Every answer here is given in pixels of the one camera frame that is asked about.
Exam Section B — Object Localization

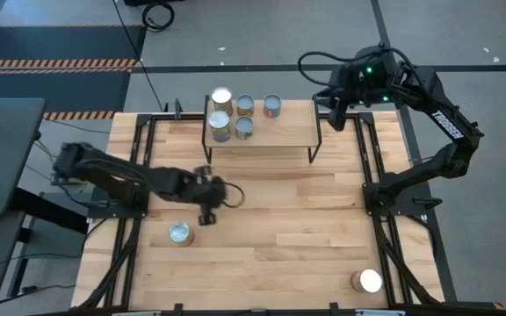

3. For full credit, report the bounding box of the tall orange corn can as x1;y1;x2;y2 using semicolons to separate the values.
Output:
168;221;196;248
350;268;384;294

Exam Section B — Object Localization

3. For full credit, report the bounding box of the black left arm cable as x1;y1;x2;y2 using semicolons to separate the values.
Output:
220;180;246;210

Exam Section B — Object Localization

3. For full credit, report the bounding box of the small teal and pink can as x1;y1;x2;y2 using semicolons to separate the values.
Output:
263;93;283;119

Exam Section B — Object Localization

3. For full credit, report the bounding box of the black coiled cable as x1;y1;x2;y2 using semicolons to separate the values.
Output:
141;1;177;33

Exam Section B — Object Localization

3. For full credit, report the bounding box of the long black floor cable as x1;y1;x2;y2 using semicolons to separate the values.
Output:
111;0;166;113

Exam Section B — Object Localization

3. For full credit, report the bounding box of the grey workstation panel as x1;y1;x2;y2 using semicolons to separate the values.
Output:
0;97;47;216

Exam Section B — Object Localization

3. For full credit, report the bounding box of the wooden shelf with black frame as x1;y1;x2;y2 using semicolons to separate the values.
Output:
200;93;323;165

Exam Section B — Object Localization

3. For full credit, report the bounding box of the black hazard-striped floor mat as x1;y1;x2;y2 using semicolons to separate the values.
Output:
0;24;148;122

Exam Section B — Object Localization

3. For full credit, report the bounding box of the black aluminium rig frame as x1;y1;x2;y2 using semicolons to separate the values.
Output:
71;99;459;316

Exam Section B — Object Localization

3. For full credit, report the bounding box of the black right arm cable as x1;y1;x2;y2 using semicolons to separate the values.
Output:
297;41;394;88

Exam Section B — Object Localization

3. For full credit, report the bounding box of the dark computer desk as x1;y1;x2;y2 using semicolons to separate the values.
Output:
0;186;90;316

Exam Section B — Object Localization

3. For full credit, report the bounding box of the small orange slices can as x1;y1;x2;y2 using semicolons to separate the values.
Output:
235;94;256;118

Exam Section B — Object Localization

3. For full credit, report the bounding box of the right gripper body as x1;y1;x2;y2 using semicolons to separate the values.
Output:
322;61;371;109

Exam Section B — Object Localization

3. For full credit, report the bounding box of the small green peas can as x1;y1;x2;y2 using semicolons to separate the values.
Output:
234;116;255;141

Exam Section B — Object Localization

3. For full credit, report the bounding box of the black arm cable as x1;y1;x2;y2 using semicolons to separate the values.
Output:
297;41;394;88
220;180;246;210

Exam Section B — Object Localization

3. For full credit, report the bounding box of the tall peaches can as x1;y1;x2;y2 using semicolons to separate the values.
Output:
208;110;233;144

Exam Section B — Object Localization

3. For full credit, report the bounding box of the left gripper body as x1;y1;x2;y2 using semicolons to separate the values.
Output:
182;169;228;212

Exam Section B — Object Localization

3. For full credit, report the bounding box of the tall yellow-green label can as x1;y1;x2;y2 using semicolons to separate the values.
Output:
211;86;235;118

